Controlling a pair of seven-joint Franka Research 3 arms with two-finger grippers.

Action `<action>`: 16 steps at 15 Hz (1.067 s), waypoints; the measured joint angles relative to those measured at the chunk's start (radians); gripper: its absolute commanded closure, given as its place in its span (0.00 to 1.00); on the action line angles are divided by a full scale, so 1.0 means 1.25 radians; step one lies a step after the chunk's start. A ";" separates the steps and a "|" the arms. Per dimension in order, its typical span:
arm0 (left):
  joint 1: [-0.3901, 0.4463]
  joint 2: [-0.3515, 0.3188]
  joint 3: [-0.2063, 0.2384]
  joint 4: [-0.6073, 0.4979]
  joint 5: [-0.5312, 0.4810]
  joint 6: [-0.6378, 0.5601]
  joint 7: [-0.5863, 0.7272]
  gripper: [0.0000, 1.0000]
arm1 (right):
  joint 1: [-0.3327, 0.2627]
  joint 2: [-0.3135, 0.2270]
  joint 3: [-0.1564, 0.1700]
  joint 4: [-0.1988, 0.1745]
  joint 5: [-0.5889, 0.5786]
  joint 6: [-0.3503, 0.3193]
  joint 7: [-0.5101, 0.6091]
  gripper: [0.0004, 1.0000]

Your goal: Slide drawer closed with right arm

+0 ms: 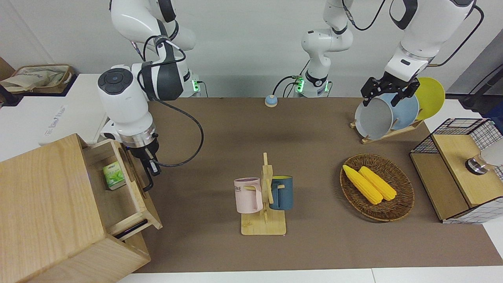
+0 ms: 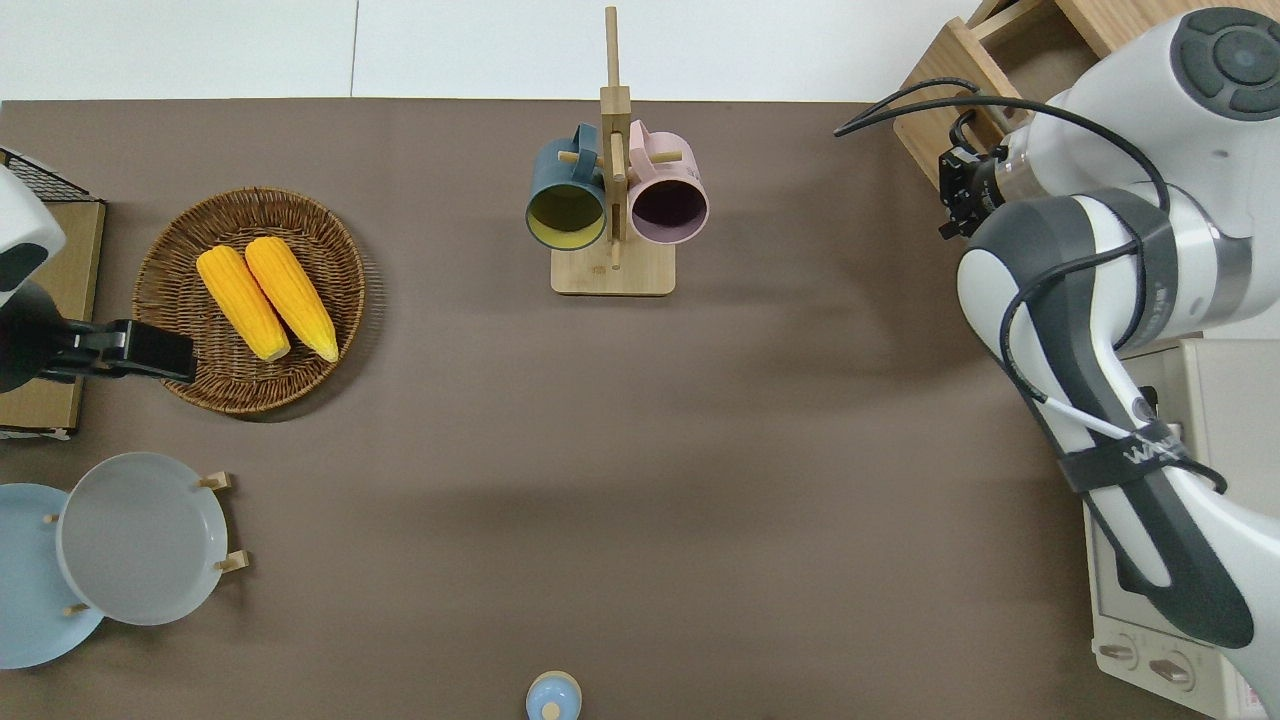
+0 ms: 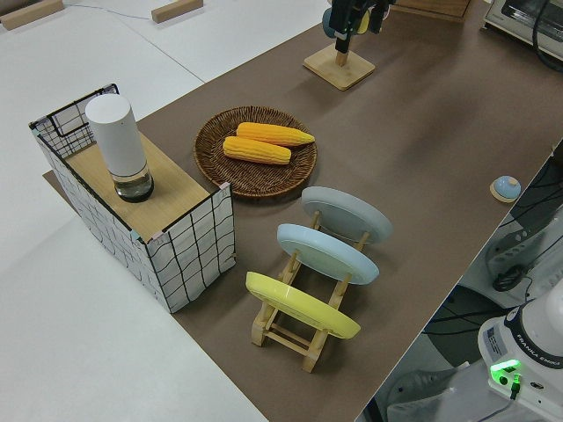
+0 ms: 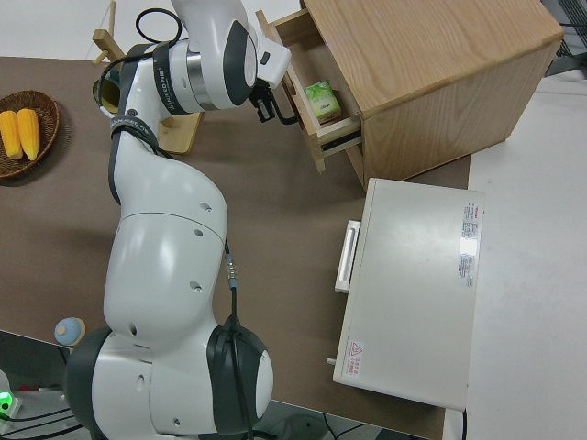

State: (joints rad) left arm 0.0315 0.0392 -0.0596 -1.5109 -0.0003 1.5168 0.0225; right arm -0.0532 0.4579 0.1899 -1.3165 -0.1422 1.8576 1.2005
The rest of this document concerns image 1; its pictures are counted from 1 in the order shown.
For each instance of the pink mug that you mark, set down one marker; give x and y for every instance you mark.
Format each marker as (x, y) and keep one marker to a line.
(247, 194)

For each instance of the white toaster oven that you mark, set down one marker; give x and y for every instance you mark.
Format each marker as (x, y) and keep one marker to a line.
(78, 110)

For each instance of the wooden mug rack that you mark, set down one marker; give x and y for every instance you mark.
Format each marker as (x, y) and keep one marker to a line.
(263, 226)

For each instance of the light blue plate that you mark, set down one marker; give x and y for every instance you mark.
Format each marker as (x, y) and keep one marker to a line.
(406, 112)

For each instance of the green tea packet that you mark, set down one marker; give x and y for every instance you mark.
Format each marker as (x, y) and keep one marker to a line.
(114, 176)

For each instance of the beige paper bag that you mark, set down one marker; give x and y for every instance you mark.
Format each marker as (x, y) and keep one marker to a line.
(35, 76)

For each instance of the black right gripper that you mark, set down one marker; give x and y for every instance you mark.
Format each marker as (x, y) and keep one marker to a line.
(143, 151)

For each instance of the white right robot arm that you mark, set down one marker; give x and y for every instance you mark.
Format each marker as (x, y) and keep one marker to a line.
(122, 102)

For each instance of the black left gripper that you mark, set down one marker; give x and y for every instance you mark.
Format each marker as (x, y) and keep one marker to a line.
(395, 84)

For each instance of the brown wicker basket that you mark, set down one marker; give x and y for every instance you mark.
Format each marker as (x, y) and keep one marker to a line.
(393, 208)

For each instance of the dark blue mug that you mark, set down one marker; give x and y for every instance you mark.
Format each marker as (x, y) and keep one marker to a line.
(283, 192)

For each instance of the light wooden cabinet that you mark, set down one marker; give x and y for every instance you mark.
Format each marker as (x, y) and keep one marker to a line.
(39, 204)

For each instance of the wooden plate rack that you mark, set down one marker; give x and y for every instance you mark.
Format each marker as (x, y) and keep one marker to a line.
(387, 135)

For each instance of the yellow corn cob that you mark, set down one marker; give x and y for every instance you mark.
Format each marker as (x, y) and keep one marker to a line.
(379, 184)
(363, 186)

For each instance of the black equipment stand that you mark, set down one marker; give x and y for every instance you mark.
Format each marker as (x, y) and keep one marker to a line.
(481, 104)

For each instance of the yellow plate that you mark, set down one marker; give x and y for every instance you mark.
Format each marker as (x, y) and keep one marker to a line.
(432, 96)

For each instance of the brown woven tray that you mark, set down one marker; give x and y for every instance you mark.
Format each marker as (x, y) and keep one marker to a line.
(68, 76)

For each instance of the grey plate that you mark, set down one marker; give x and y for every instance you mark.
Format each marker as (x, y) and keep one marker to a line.
(373, 120)

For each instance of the small blue round button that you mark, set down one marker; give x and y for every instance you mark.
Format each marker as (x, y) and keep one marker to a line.
(270, 101)

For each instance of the frosted glass cup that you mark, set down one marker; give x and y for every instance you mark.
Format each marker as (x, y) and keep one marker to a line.
(477, 165)

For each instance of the brown table mat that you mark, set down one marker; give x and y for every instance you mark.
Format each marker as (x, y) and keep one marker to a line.
(314, 157)

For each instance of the light wooden drawer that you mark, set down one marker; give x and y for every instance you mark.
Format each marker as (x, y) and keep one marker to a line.
(118, 204)

